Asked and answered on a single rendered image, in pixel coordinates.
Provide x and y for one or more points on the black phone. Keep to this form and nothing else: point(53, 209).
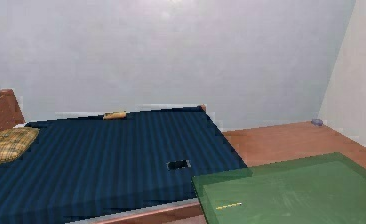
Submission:
point(177, 164)

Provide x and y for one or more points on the small tan cylinder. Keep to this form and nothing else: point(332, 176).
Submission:
point(114, 115)

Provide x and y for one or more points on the blue striped bed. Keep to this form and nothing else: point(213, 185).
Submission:
point(101, 160)

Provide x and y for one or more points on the yellow pencil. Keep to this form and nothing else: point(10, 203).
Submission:
point(228, 206)

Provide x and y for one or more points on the small blue object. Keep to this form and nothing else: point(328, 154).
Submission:
point(317, 122)

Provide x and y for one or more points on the green desk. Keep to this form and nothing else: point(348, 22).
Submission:
point(291, 193)

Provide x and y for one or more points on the yellow checked pillow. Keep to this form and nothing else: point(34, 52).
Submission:
point(9, 144)

